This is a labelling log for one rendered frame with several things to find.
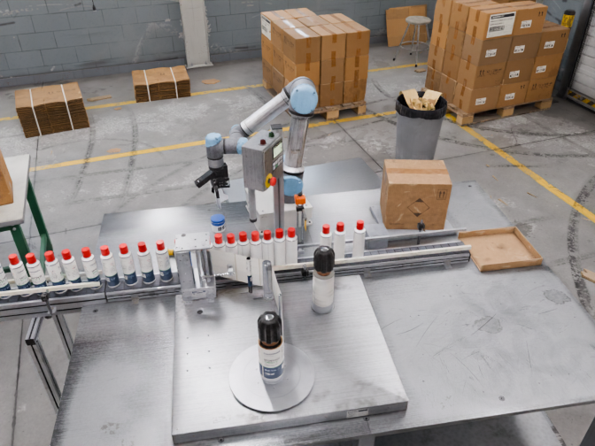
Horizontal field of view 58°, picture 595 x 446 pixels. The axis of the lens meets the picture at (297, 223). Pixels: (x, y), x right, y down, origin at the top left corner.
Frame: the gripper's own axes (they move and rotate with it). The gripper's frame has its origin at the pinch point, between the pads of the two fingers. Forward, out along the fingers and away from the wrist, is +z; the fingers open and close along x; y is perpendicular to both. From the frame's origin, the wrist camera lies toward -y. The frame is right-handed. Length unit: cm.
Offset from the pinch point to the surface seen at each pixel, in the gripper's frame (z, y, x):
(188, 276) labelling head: -1, -23, -53
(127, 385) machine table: 17, -53, -84
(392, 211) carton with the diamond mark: 4, 81, -33
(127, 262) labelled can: -1, -45, -36
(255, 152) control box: -46, 11, -43
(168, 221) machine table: 16.8, -23.1, 15.3
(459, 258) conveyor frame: 14, 99, -65
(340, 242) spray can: 0, 44, -52
